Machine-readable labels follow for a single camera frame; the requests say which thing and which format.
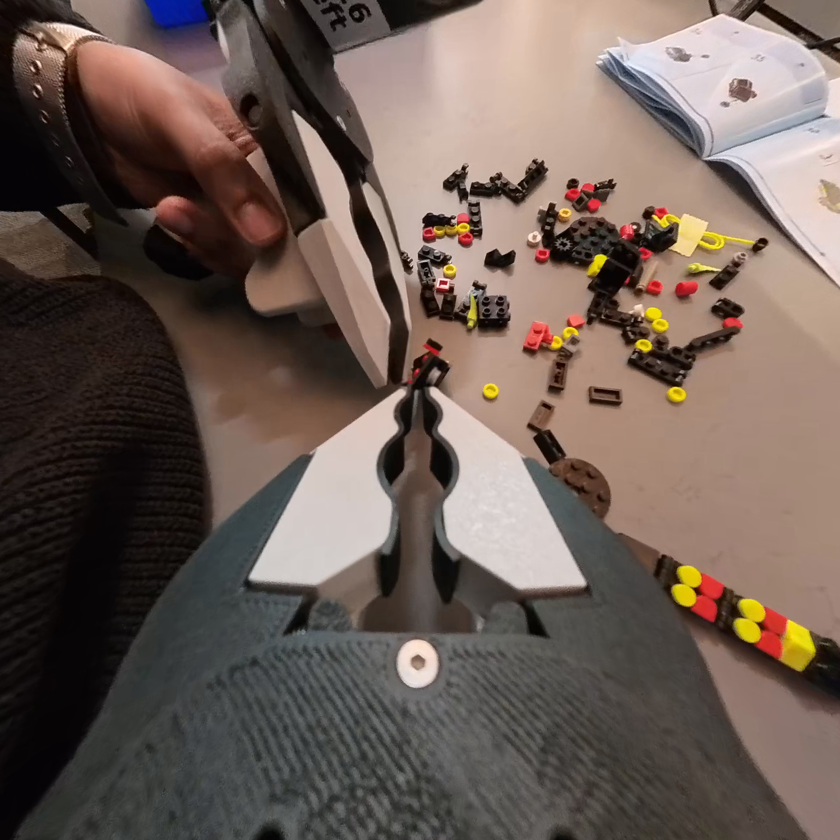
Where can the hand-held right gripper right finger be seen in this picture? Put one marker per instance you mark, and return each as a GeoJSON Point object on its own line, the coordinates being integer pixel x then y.
{"type": "Point", "coordinates": [512, 525]}

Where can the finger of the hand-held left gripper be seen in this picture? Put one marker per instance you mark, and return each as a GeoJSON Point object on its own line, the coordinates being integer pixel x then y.
{"type": "Point", "coordinates": [400, 295]}
{"type": "Point", "coordinates": [341, 289]}

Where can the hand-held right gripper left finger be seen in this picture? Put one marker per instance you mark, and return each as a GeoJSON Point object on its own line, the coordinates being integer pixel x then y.
{"type": "Point", "coordinates": [321, 518]}

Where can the black red lego car assembly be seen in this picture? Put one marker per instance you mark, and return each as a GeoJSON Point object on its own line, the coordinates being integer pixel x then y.
{"type": "Point", "coordinates": [433, 371]}

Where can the pile of lego pieces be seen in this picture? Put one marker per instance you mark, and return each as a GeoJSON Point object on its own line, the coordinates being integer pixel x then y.
{"type": "Point", "coordinates": [656, 364]}

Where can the lime green lego horn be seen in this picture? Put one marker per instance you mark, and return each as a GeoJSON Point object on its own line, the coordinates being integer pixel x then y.
{"type": "Point", "coordinates": [699, 268]}
{"type": "Point", "coordinates": [472, 318]}

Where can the small black round lego plate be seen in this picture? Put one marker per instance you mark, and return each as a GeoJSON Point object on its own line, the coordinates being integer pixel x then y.
{"type": "Point", "coordinates": [581, 485]}

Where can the large black round lego plate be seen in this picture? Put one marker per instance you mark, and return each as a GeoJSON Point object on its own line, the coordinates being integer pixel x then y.
{"type": "Point", "coordinates": [590, 239]}

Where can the red yellow black lego snake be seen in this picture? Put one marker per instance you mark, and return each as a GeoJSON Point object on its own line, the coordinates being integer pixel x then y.
{"type": "Point", "coordinates": [709, 590]}

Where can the lego instruction booklet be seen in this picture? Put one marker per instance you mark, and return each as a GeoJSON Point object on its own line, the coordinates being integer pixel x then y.
{"type": "Point", "coordinates": [754, 98]}

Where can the person's left hand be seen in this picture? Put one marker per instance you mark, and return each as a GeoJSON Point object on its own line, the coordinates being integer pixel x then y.
{"type": "Point", "coordinates": [164, 138]}

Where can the blue plastic storage bin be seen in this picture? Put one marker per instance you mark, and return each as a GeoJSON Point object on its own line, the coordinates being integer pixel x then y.
{"type": "Point", "coordinates": [177, 12]}

